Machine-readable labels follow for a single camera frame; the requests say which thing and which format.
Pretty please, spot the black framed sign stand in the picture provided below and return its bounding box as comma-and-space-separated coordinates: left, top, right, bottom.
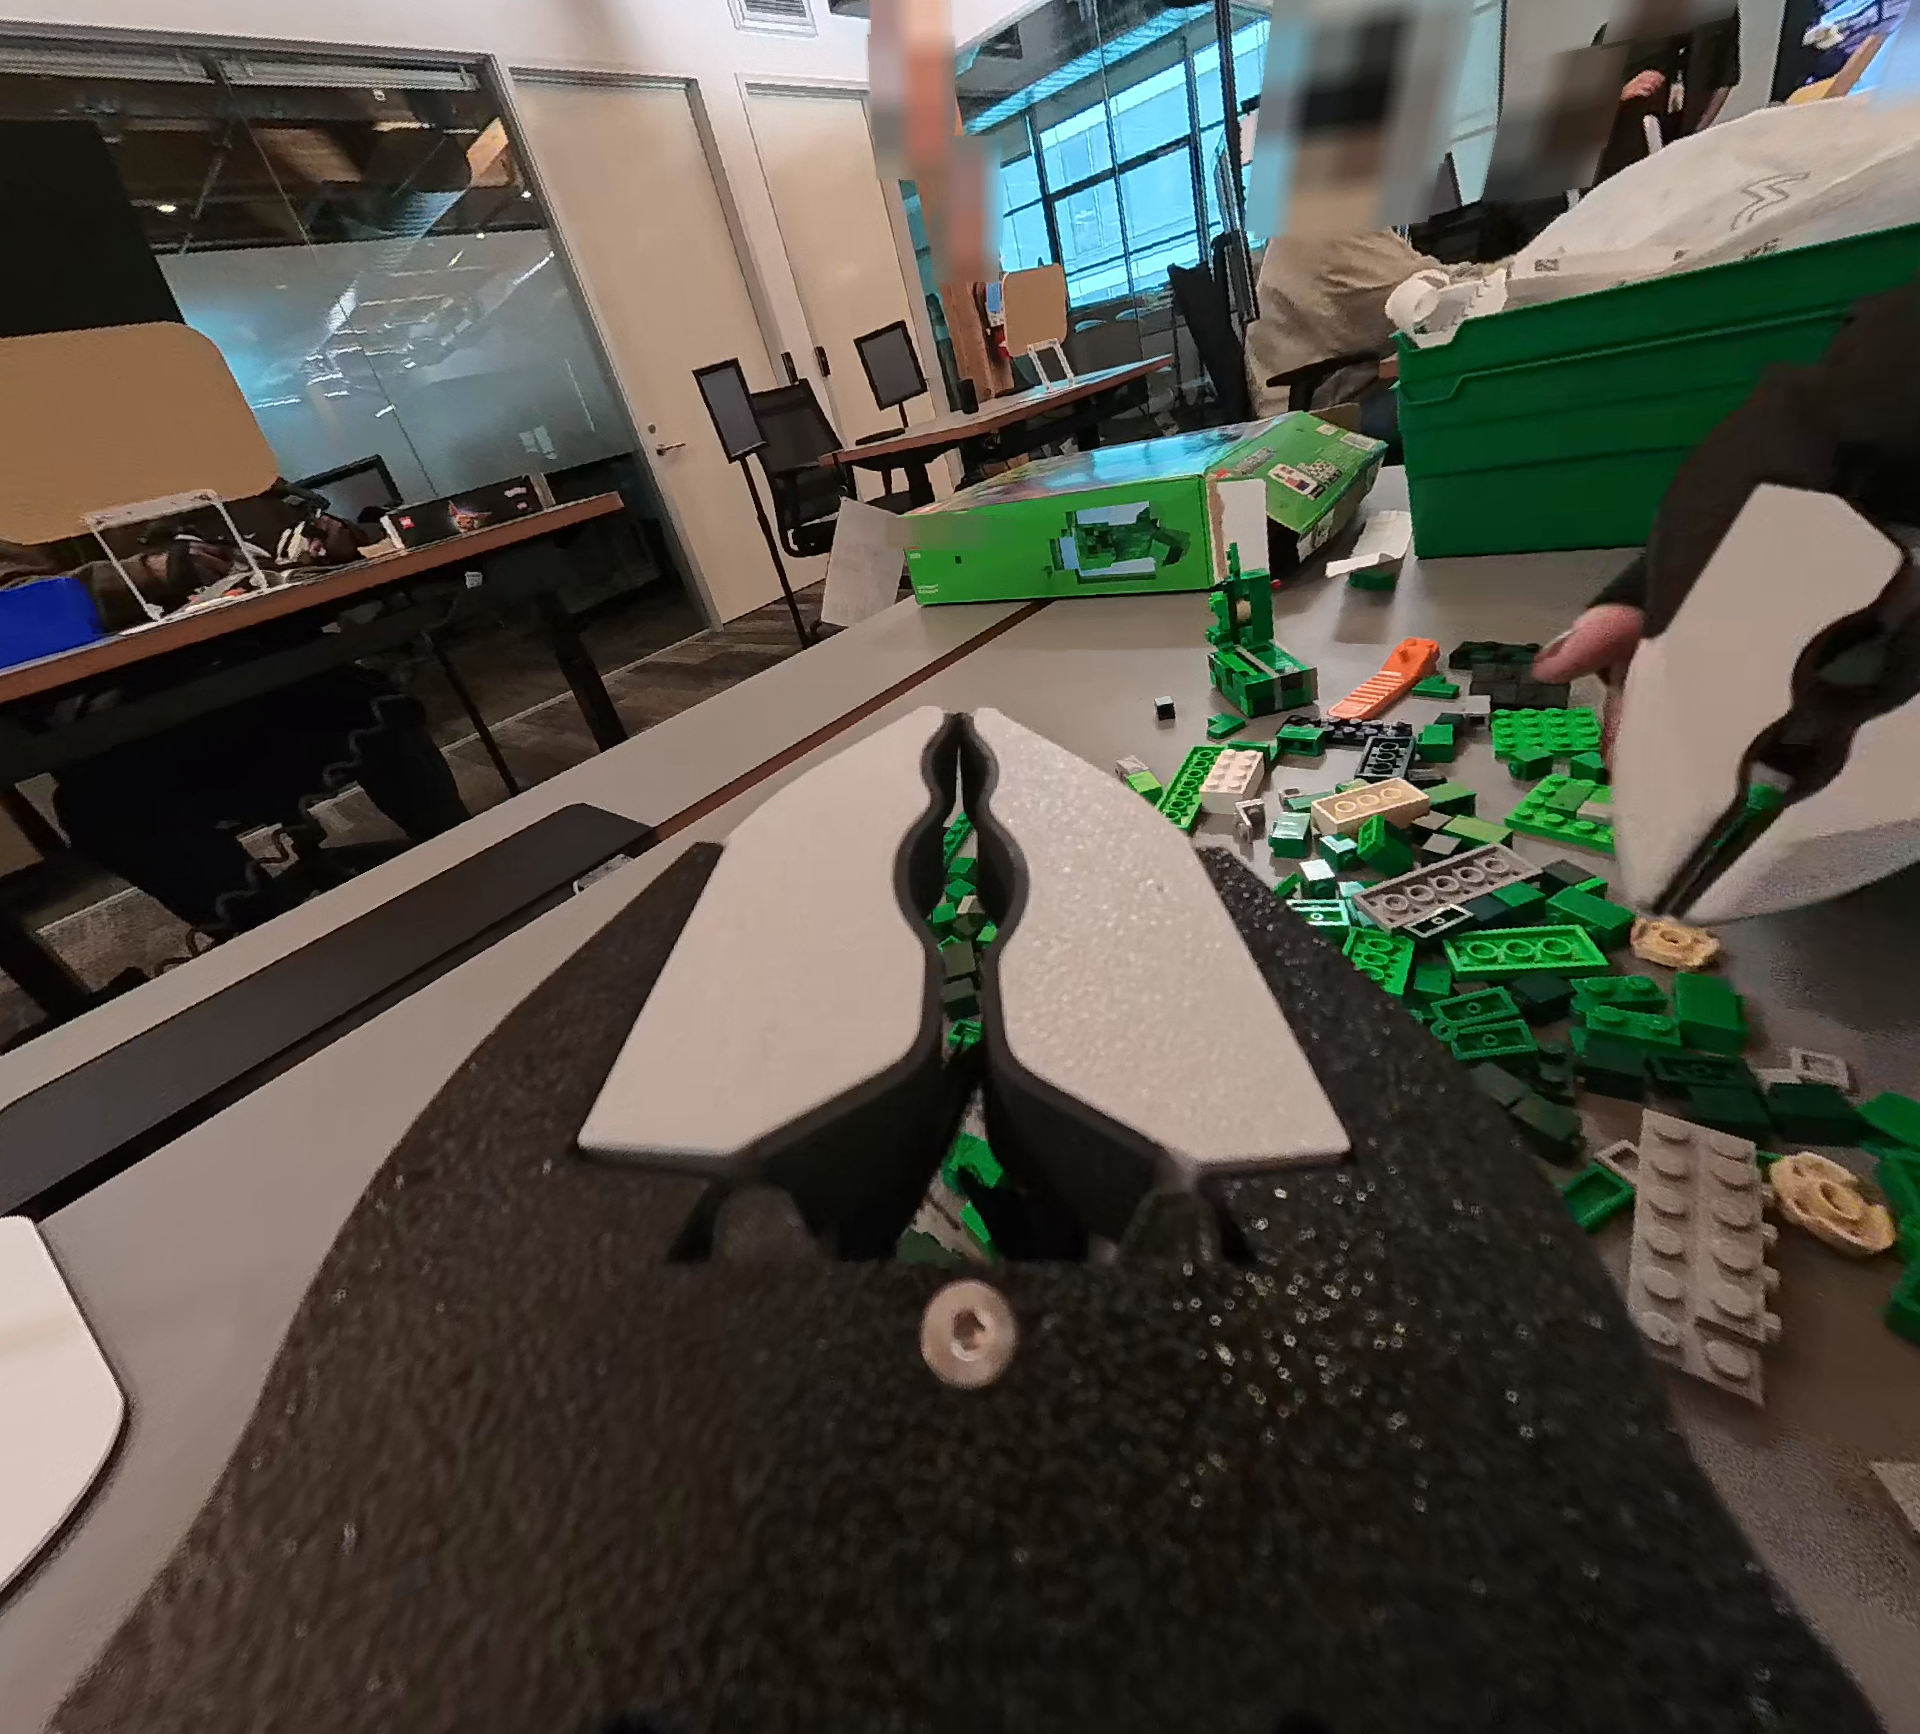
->
693, 359, 812, 649

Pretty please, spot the grey desk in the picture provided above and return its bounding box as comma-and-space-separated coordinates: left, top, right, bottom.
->
0, 466, 1920, 1734

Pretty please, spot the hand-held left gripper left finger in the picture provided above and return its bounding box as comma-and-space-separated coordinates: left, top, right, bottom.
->
577, 708, 980, 1257

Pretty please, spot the clear acrylic stand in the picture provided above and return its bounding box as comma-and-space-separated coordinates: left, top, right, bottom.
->
83, 489, 273, 596

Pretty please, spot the green plastic bin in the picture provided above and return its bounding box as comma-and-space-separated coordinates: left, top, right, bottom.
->
1392, 222, 1920, 563

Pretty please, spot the long wooden table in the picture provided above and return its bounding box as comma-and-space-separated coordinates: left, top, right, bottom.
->
0, 493, 633, 1017

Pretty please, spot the white paper sheet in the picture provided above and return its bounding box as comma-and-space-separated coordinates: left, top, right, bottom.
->
817, 498, 921, 635

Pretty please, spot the small wooden table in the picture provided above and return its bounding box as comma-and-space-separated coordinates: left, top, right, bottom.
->
824, 355, 1177, 514

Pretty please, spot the white stand base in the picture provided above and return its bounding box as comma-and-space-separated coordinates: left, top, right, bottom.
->
0, 1216, 130, 1595

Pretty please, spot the green cardboard box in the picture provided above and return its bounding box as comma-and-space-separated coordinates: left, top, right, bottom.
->
904, 409, 1416, 607

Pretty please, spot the blue plastic bin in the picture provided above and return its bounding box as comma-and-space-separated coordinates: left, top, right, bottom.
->
0, 574, 109, 675

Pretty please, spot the orange brick separator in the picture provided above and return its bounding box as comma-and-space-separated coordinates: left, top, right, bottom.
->
1327, 637, 1447, 725

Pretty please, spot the pile of green bricks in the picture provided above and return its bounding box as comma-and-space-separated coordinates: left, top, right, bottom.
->
901, 565, 1920, 1346

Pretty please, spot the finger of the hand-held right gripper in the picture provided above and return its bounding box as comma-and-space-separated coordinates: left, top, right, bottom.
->
1617, 485, 1911, 915
1656, 699, 1920, 931

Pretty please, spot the grey long plate brick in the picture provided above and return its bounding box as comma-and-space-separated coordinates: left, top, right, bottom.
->
1351, 859, 1510, 934

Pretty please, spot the person's right hand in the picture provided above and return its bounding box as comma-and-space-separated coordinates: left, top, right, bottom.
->
1533, 604, 1650, 694

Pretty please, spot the tan plate brick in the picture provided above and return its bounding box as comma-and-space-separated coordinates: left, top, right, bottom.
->
1312, 778, 1434, 840

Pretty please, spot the black computer monitor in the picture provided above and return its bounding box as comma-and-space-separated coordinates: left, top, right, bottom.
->
855, 321, 932, 439

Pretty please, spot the green brick model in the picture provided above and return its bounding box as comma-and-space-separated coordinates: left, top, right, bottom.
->
1204, 544, 1322, 720

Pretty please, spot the light grey studded plate brick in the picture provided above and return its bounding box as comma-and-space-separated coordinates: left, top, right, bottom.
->
1627, 1108, 1788, 1406

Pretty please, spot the white plastic bag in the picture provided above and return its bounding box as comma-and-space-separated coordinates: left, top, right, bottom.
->
1387, 90, 1920, 343

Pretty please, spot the black mesh office chair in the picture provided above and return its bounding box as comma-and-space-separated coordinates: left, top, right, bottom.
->
744, 380, 850, 563

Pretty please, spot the white door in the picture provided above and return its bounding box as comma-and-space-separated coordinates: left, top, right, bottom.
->
738, 80, 921, 416
511, 73, 752, 635

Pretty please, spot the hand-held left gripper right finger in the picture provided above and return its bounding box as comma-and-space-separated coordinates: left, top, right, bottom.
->
960, 708, 1352, 1265

